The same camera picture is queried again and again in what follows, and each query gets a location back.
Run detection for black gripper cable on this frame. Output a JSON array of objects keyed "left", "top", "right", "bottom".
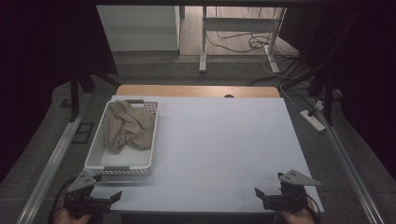
[
  {"left": 47, "top": 176, "right": 78, "bottom": 224},
  {"left": 306, "top": 194, "right": 322, "bottom": 224}
]

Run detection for white cabinet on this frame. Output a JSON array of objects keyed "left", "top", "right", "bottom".
[{"left": 96, "top": 5, "right": 181, "bottom": 52}]

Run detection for white foam board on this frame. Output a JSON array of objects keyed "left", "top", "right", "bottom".
[{"left": 66, "top": 95, "right": 325, "bottom": 214}]

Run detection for black metal stand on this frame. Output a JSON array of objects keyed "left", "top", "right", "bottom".
[
  {"left": 69, "top": 66, "right": 121, "bottom": 123},
  {"left": 281, "top": 59, "right": 336, "bottom": 127}
]

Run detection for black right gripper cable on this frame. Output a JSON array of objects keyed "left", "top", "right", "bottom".
[{"left": 306, "top": 194, "right": 322, "bottom": 224}]

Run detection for white floor cable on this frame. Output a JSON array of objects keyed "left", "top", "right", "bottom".
[{"left": 262, "top": 55, "right": 312, "bottom": 113}]

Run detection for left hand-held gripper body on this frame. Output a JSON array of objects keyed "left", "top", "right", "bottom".
[{"left": 64, "top": 171, "right": 110, "bottom": 216}]

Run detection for person's right hand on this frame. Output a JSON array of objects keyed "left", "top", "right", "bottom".
[{"left": 280, "top": 199, "right": 316, "bottom": 224}]

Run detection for person's left hand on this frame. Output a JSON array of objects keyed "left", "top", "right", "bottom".
[{"left": 54, "top": 205, "right": 92, "bottom": 224}]

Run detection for beige cloth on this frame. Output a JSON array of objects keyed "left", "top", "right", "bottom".
[{"left": 104, "top": 100, "right": 156, "bottom": 155}]

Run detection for black floor cables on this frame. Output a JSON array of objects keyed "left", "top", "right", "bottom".
[{"left": 205, "top": 6, "right": 301, "bottom": 62}]

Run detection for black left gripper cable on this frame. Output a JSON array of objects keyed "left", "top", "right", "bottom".
[{"left": 47, "top": 176, "right": 78, "bottom": 224}]

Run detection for aluminium rail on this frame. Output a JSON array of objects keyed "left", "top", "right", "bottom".
[
  {"left": 15, "top": 92, "right": 92, "bottom": 224},
  {"left": 307, "top": 96, "right": 386, "bottom": 224}
]

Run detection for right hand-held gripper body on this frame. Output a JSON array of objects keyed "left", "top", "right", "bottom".
[{"left": 263, "top": 169, "right": 321, "bottom": 213}]

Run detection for black floor frame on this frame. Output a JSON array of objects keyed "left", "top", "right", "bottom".
[{"left": 72, "top": 122, "right": 95, "bottom": 145}]

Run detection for white desk frame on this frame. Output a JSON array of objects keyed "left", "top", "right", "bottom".
[{"left": 199, "top": 6, "right": 288, "bottom": 75}]

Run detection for white plastic basket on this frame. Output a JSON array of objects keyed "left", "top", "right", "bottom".
[{"left": 83, "top": 99, "right": 159, "bottom": 182}]

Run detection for white power strip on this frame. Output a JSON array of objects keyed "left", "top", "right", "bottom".
[{"left": 299, "top": 109, "right": 327, "bottom": 133}]

